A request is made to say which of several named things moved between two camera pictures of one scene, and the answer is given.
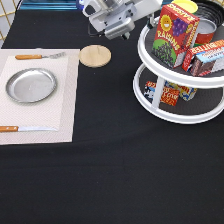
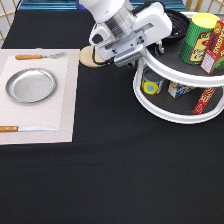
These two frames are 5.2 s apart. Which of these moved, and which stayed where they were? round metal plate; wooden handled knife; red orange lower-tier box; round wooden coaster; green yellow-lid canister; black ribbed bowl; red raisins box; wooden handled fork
Moved: green yellow-lid canister; red orange lower-tier box; black ribbed bowl; red raisins box
Stayed: wooden handled fork; wooden handled knife; round metal plate; round wooden coaster
